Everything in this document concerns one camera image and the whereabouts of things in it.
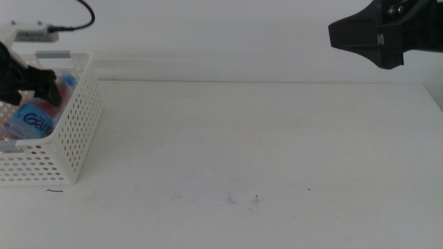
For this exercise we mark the grey tape strip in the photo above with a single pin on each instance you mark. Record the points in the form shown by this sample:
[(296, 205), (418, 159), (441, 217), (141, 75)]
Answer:
[(53, 54), (7, 146)]

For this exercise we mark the red soda can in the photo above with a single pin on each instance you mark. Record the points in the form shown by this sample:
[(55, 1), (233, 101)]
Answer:
[(64, 95)]

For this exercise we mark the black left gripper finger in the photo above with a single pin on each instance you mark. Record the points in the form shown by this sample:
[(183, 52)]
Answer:
[(46, 83)]

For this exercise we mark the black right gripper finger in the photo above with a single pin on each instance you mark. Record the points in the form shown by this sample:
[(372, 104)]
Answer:
[(360, 34)]

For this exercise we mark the clear water bottle blue label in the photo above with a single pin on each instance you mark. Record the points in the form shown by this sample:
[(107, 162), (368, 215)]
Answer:
[(31, 121)]

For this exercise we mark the white perforated plastic basket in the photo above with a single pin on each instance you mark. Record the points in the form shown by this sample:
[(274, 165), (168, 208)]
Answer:
[(79, 138)]

